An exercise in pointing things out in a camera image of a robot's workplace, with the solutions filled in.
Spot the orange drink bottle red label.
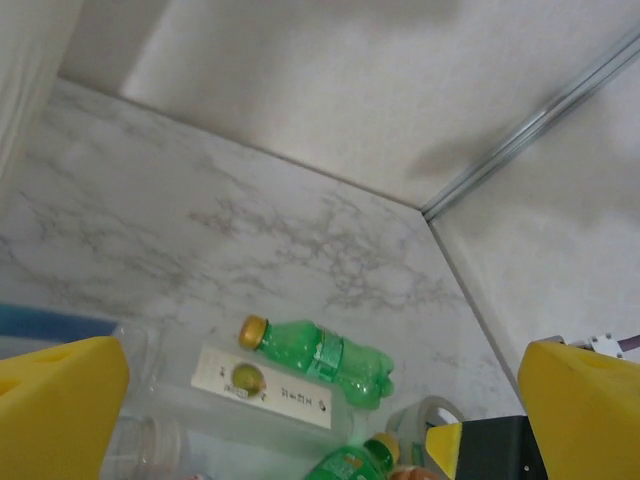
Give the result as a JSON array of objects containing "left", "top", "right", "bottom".
[{"left": 385, "top": 462, "right": 439, "bottom": 480}]

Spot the rectangular clear bottle lime label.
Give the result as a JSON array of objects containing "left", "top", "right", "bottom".
[{"left": 149, "top": 343, "right": 357, "bottom": 454}]

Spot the aluminium corner post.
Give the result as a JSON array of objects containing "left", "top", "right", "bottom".
[{"left": 420, "top": 27, "right": 640, "bottom": 222}]

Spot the green plastic bottle gold cap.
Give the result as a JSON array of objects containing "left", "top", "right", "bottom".
[
  {"left": 238, "top": 313, "right": 396, "bottom": 412},
  {"left": 302, "top": 431, "right": 402, "bottom": 480}
]

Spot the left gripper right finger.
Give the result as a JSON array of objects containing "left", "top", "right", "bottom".
[{"left": 517, "top": 339, "right": 640, "bottom": 480}]

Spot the large clear bottle blue cap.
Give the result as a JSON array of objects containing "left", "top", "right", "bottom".
[{"left": 102, "top": 413, "right": 184, "bottom": 480}]

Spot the white tape roll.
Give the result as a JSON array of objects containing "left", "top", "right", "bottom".
[{"left": 385, "top": 395, "right": 467, "bottom": 469}]

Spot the clear bottle blue band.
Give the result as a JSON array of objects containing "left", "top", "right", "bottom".
[{"left": 0, "top": 301, "right": 117, "bottom": 347}]

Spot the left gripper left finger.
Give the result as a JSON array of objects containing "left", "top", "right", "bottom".
[{"left": 0, "top": 335, "right": 131, "bottom": 480}]

